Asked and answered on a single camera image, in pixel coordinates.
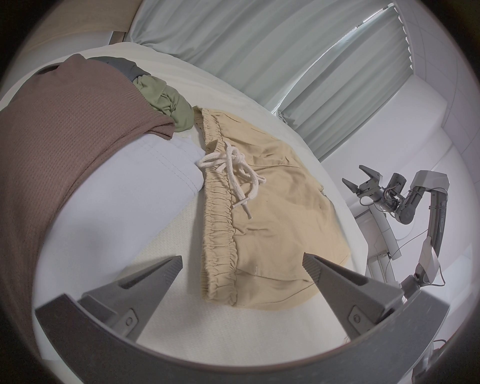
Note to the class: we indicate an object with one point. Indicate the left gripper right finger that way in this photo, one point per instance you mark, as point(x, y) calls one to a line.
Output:
point(363, 305)

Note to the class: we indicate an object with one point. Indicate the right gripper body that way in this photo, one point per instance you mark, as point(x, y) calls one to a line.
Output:
point(373, 189)

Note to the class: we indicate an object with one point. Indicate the black garment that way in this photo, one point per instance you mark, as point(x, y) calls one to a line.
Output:
point(120, 67)

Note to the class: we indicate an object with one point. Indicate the beige shorts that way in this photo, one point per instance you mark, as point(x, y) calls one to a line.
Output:
point(277, 225)

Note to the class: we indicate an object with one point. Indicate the brown garment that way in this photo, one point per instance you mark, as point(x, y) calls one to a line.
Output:
point(63, 131)

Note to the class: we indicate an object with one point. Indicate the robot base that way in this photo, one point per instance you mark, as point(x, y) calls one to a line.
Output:
point(375, 240)

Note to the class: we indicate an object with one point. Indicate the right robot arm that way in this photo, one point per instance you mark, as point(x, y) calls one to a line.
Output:
point(431, 182)

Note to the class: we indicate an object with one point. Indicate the white garment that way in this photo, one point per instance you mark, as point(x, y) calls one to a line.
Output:
point(142, 187)

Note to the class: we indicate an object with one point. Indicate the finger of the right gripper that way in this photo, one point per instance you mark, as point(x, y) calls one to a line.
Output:
point(351, 185)
point(370, 174)

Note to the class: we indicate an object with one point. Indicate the green garment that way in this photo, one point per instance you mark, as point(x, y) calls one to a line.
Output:
point(168, 105)

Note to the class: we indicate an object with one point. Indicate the pale green curtain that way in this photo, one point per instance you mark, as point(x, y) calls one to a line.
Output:
point(243, 41)
point(348, 93)

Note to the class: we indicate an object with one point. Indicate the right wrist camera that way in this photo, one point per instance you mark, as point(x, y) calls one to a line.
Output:
point(396, 182)

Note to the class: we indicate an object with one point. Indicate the bed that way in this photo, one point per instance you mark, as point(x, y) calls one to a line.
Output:
point(232, 93)

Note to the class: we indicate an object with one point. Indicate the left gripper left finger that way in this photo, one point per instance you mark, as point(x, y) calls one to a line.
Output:
point(112, 307)

